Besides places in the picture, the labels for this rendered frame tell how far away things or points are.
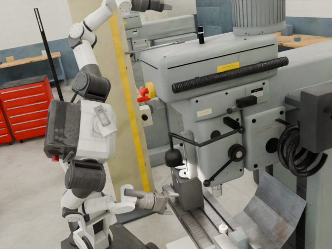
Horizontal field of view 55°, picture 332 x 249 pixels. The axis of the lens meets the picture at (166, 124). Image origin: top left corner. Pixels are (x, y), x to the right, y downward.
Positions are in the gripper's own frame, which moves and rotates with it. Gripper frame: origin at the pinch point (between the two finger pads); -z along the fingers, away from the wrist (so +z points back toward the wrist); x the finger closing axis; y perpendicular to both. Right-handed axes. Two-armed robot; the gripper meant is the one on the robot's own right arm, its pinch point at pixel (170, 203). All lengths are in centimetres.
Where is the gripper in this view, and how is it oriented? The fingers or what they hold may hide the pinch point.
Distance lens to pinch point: 169.8
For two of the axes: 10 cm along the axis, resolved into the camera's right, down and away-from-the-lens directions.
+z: -9.0, -2.0, -3.8
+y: -3.1, -2.9, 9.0
